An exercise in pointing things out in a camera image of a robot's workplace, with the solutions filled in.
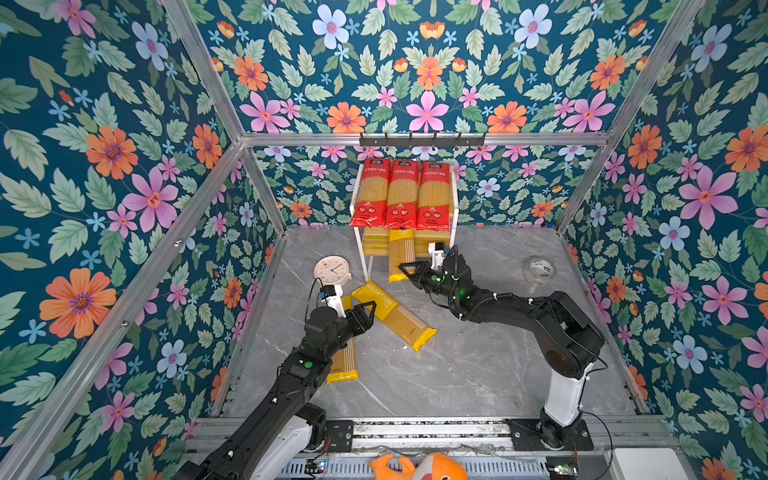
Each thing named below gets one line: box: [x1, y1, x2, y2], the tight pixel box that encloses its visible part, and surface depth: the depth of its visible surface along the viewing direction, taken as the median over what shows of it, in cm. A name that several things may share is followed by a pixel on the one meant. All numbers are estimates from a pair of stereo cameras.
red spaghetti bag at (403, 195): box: [386, 160, 420, 230], surface depth 81 cm
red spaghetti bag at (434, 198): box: [416, 162, 451, 232], surface depth 80 cm
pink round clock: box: [314, 255, 352, 286], surface depth 106 cm
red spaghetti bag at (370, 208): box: [350, 159, 391, 228], surface depth 81 cm
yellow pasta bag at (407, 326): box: [343, 279, 438, 353], surface depth 94 cm
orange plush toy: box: [369, 453, 468, 480], surface depth 66 cm
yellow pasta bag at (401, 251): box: [388, 228, 415, 283], surface depth 90 cm
